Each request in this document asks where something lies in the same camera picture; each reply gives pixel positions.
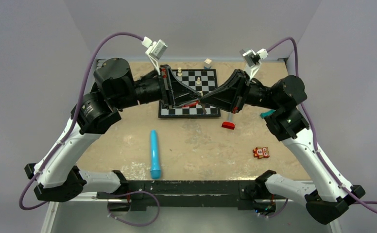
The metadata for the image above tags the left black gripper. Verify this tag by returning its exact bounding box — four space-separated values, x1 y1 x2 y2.
113 64 202 110

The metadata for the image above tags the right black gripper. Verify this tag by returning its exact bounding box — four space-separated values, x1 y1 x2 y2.
201 68 281 114

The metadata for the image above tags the red key tag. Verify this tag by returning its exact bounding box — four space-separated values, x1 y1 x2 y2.
181 101 198 108

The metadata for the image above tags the silver key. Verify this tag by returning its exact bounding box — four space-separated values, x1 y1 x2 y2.
200 104 207 114

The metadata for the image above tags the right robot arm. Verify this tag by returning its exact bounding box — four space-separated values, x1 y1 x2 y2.
200 69 365 225

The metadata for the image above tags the white chess pawn back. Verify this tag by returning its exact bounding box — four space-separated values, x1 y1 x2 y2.
177 67 182 76

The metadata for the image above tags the black white chessboard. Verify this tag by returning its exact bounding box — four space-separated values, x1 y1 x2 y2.
158 69 221 119

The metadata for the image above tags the red toy brick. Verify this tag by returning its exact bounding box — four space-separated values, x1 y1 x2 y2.
221 121 236 130

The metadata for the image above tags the white grey cube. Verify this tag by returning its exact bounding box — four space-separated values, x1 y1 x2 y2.
203 58 212 69

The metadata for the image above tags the teal toy block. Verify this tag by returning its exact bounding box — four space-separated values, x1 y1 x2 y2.
260 109 275 119

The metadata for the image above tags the red owl toy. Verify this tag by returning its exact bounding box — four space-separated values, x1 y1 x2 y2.
253 147 270 159

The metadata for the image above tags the blue plastic flashlight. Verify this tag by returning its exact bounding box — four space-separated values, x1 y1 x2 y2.
150 130 162 180

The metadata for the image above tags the black base bar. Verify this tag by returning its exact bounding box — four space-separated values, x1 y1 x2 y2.
97 180 284 212

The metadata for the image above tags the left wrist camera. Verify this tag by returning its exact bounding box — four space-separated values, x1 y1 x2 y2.
141 36 168 75

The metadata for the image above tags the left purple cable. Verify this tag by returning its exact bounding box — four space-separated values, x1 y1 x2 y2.
18 32 160 227

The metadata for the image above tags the purple cable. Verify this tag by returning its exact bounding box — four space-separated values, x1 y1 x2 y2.
256 36 377 219
18 32 160 227

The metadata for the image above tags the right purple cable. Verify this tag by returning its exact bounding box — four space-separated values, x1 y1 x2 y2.
256 36 377 219

